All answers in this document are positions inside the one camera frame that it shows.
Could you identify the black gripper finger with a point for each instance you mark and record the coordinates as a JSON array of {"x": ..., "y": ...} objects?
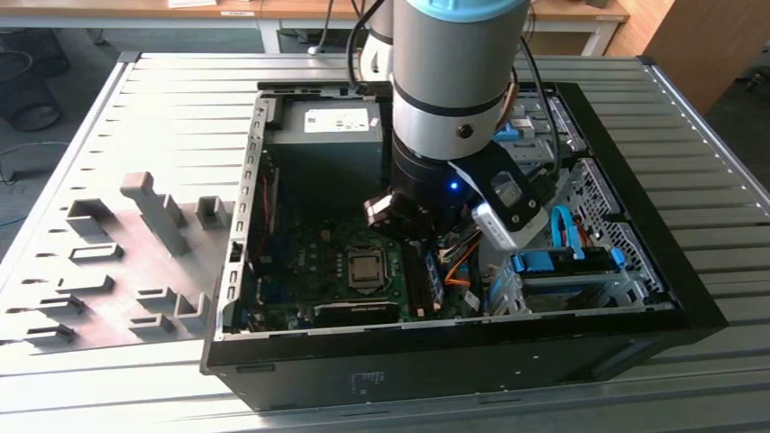
[
  {"x": 391, "y": 216},
  {"x": 451, "y": 221}
]

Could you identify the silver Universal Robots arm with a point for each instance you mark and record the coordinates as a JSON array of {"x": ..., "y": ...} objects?
[{"x": 451, "y": 67}]

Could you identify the silver CPU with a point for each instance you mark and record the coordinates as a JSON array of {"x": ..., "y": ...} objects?
[{"x": 366, "y": 268}]

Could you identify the grey power supply unit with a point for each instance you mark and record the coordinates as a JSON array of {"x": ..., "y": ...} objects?
[{"x": 325, "y": 167}]

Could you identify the hard disk in blue carrier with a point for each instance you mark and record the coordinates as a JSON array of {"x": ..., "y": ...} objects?
[{"x": 535, "y": 262}]

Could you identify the green motherboard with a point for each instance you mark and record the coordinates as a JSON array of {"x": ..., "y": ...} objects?
[{"x": 313, "y": 266}]

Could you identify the blue empty disk carrier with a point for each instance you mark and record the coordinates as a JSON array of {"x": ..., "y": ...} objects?
[{"x": 506, "y": 133}]

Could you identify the grey metal disk bay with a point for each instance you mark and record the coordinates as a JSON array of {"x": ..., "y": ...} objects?
[{"x": 535, "y": 149}]

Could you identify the black graphics card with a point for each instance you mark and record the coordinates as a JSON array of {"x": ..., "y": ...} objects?
[{"x": 355, "y": 314}]

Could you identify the perforated steel panel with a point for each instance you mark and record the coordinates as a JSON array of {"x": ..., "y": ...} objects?
[{"x": 602, "y": 198}]

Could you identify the black open PC case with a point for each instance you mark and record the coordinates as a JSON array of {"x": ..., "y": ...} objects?
[{"x": 421, "y": 370}]

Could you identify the grey parts rack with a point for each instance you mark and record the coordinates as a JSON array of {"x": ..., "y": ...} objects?
[{"x": 150, "y": 261}]

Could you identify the white paper sheet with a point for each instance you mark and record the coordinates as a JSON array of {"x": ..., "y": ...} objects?
[{"x": 192, "y": 3}]

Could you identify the wooden cabinet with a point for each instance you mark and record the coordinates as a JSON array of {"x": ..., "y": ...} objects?
[{"x": 698, "y": 45}]

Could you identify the dark office chair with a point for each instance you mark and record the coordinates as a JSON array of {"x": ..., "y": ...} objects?
[{"x": 754, "y": 76}]

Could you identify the wooden desk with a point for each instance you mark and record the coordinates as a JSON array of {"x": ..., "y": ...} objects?
[{"x": 120, "y": 9}]

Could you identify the black round bin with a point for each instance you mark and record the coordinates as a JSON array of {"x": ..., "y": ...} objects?
[{"x": 30, "y": 81}]

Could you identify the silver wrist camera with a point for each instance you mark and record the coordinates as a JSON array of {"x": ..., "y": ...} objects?
[{"x": 509, "y": 230}]

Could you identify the black camera bracket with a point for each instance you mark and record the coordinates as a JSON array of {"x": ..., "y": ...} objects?
[{"x": 493, "y": 158}]

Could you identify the CPU socket metal frame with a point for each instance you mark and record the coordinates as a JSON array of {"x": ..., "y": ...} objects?
[{"x": 347, "y": 270}]

